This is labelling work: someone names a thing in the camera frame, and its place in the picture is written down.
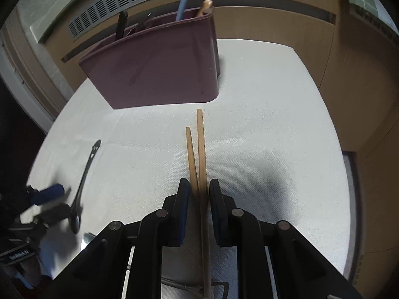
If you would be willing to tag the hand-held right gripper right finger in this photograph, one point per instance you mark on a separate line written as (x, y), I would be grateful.
(215, 199)

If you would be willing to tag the brown wooden spoon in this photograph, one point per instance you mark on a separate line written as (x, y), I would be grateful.
(205, 6)

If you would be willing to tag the short grey vent grille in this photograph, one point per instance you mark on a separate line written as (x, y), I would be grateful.
(374, 28)

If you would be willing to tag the long dark metal spoon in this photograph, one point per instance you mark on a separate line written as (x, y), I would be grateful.
(74, 221)

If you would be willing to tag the long grey vent grille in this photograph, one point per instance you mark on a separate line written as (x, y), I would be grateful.
(93, 12)

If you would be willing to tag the purple plastic utensil holder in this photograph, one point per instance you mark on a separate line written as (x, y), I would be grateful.
(156, 68)

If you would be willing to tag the small dark metal spoon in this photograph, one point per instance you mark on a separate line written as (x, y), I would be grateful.
(141, 23)

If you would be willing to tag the white tablecloth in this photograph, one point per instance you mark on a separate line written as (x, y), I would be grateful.
(265, 130)

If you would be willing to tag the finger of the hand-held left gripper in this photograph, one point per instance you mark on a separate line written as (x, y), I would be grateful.
(50, 193)
(54, 215)

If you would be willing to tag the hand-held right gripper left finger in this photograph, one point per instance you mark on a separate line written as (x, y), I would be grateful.
(185, 199)

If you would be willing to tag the wooden chopstick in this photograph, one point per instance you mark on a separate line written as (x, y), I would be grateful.
(190, 155)
(201, 149)

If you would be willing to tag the wooden counter cabinet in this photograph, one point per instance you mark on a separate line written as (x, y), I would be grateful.
(280, 15)

